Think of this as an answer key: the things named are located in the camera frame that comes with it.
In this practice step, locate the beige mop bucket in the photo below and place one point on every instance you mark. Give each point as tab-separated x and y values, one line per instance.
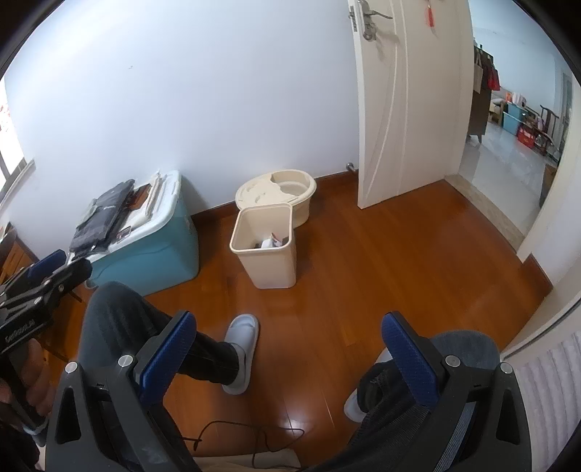
300	199

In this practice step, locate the person's leg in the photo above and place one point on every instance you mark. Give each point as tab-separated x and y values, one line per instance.
472	346
118	317

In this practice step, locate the brown cardboard box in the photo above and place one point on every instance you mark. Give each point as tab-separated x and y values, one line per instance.
496	112

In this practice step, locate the coat rack with bags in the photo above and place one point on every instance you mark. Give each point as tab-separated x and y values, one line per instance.
483	90

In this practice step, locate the person's left leg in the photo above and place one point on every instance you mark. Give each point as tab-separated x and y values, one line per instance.
118	317

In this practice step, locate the person's left hand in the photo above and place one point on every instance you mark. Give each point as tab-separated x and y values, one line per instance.
40	381

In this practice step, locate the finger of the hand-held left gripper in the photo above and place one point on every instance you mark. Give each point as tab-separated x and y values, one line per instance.
47	263
68	277

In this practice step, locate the red plastic crate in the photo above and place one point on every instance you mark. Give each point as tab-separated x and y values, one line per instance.
527	135

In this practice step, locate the dark wooden chair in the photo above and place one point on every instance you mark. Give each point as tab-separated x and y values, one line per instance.
547	127

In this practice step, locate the window frame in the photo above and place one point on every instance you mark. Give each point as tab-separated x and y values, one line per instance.
11	168

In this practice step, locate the white striped blanket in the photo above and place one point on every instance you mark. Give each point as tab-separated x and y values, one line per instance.
544	395

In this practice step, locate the red hanging tassel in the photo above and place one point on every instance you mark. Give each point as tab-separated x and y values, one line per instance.
430	16

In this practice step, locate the wooden cabinet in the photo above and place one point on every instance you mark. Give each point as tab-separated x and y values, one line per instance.
13	254

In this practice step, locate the black folded bag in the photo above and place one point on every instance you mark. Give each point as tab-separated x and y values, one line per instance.
104	213

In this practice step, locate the beige plastic trash bin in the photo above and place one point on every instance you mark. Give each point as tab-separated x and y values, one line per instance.
268	268

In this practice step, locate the white right slipper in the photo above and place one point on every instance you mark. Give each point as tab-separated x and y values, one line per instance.
352	406

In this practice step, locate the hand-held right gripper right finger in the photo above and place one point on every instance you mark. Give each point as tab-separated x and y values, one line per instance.
408	358

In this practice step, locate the blue storage box white lid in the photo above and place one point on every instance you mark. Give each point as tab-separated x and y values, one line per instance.
154	254

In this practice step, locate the white slipper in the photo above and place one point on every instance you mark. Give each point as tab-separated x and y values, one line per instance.
243	336
352	406

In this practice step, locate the white door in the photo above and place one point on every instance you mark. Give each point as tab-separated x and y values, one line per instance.
417	113

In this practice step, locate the metal door stop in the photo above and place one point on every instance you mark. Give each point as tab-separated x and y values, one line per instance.
350	167

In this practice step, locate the person's right leg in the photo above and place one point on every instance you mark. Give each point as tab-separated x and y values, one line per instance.
472	346

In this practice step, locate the white left slipper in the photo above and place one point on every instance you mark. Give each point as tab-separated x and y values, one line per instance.
243	336

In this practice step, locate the blue plastic bin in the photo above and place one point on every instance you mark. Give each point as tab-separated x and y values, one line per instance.
517	119

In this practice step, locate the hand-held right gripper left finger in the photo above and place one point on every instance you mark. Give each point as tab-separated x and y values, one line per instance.
168	358

